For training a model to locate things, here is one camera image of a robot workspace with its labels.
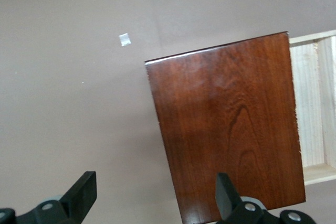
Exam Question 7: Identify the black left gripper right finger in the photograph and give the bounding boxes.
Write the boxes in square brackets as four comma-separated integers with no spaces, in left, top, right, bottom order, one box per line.
[215,173,317,224]

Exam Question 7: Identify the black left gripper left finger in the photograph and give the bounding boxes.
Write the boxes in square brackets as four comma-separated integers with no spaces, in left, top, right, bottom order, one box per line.
[0,170,98,224]

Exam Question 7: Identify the dark red wooden cabinet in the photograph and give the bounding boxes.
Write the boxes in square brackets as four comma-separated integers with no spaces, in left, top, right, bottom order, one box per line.
[144,31,307,224]

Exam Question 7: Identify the light wood drawer white handle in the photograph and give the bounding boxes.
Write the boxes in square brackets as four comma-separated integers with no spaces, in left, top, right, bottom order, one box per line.
[288,29,336,187]

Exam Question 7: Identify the small tape patch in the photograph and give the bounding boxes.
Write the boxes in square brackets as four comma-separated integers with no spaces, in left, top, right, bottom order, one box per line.
[118,33,132,47]

